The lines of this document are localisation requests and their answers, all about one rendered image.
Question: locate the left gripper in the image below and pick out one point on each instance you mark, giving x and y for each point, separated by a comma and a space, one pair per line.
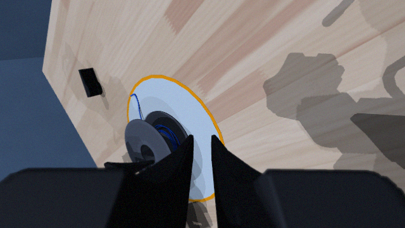
135, 169

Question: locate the blue wire loop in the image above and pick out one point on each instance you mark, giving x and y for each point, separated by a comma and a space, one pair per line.
169, 136

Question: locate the orange painted ring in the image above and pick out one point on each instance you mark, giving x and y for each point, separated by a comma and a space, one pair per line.
205, 107

